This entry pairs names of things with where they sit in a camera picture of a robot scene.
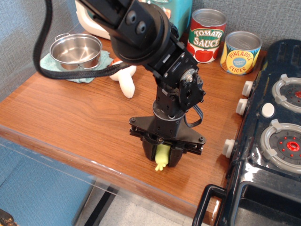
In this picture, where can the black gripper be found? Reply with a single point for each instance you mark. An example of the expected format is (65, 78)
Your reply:
(153, 131)

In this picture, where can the spoon with yellow-green handle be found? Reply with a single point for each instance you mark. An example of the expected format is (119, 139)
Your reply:
(162, 156)

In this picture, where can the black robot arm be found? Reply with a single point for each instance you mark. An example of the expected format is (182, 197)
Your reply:
(141, 34)

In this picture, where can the white plush mushroom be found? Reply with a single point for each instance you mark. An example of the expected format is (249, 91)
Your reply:
(124, 77)

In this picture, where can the black toy stove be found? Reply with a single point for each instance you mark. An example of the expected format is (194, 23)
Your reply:
(264, 176)

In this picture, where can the pineapple slices can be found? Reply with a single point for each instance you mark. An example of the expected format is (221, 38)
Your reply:
(240, 52)

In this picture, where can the tomato sauce can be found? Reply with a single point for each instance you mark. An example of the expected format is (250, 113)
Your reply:
(206, 32)

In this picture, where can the small steel pot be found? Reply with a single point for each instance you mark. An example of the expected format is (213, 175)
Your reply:
(76, 51)

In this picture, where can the teal toy microwave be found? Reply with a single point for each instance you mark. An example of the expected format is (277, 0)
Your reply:
(177, 11)

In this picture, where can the light teal cloth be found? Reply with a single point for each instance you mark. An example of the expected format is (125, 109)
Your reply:
(49, 63)

